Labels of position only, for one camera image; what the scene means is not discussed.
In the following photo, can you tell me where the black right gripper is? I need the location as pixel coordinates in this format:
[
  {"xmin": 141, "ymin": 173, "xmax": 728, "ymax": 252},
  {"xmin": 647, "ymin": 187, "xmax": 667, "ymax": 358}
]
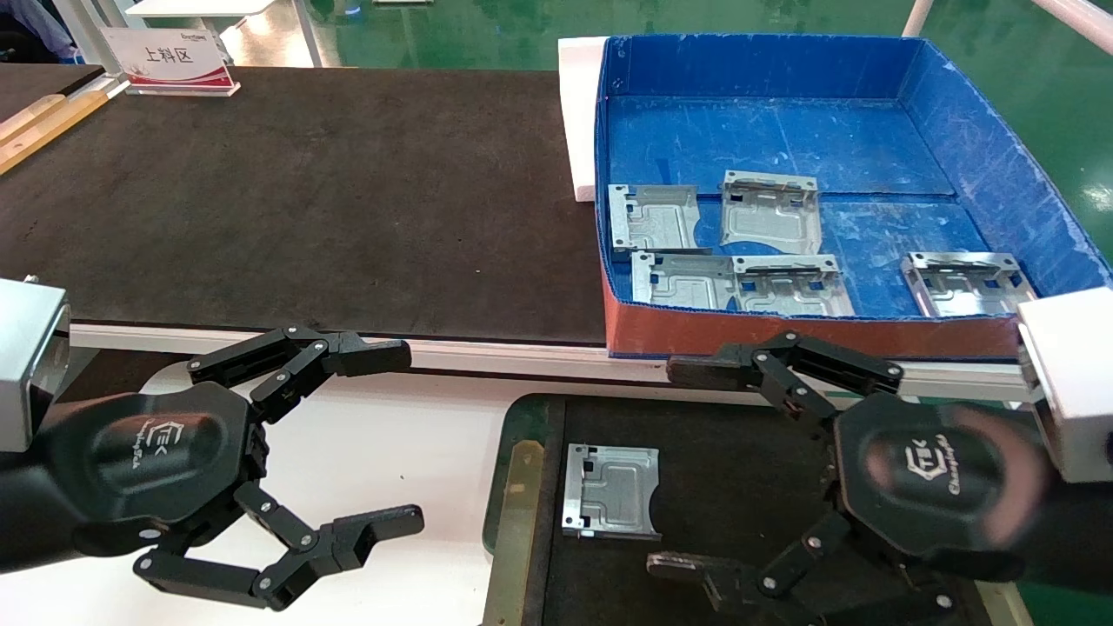
[{"xmin": 645, "ymin": 329, "xmax": 1050, "ymax": 626}]

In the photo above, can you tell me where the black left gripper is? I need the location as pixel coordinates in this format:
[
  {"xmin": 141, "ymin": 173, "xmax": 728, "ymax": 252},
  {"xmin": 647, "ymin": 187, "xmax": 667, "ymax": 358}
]
[{"xmin": 48, "ymin": 326, "xmax": 425, "ymax": 611}]

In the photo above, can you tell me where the stamped sheet metal part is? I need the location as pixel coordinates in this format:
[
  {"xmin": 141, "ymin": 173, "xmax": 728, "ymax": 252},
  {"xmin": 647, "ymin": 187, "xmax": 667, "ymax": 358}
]
[
  {"xmin": 608, "ymin": 183, "xmax": 701, "ymax": 254},
  {"xmin": 561, "ymin": 443, "xmax": 662, "ymax": 542},
  {"xmin": 720, "ymin": 170, "xmax": 823, "ymax": 256},
  {"xmin": 900, "ymin": 251, "xmax": 1040, "ymax": 318},
  {"xmin": 630, "ymin": 251, "xmax": 740, "ymax": 311},
  {"xmin": 732, "ymin": 254, "xmax": 856, "ymax": 317}
]

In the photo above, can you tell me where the black tray container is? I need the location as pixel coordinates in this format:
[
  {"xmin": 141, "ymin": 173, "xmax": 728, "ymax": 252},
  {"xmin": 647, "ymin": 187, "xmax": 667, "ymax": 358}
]
[{"xmin": 483, "ymin": 393, "xmax": 1036, "ymax": 626}]

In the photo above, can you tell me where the blue corrugated plastic box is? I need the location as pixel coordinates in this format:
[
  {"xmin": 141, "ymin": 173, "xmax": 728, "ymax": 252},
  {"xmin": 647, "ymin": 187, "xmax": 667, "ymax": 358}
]
[{"xmin": 594, "ymin": 33, "xmax": 1113, "ymax": 362}]

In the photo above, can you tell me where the long wooden strip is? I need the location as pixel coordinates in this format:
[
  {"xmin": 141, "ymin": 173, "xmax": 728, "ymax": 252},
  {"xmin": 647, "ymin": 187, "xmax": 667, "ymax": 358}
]
[{"xmin": 0, "ymin": 91, "xmax": 110, "ymax": 175}]

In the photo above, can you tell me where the white red sign placard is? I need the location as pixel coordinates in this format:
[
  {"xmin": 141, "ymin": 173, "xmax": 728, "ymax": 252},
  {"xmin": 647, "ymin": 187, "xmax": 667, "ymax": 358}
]
[{"xmin": 100, "ymin": 26, "xmax": 241, "ymax": 97}]

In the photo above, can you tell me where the person in blue clothes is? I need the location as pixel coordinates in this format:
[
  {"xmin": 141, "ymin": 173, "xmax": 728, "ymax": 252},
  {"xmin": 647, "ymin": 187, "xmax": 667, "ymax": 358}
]
[{"xmin": 0, "ymin": 0, "xmax": 75, "ymax": 62}]

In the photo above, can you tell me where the aluminium table edge rail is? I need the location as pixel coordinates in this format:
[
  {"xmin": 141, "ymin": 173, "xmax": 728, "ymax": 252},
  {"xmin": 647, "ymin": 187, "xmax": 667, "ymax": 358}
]
[{"xmin": 70, "ymin": 323, "xmax": 1031, "ymax": 403}]

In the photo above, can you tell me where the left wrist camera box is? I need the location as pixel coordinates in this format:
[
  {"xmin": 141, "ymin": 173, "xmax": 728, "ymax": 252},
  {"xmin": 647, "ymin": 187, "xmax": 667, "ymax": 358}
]
[{"xmin": 0, "ymin": 278, "xmax": 70, "ymax": 455}]

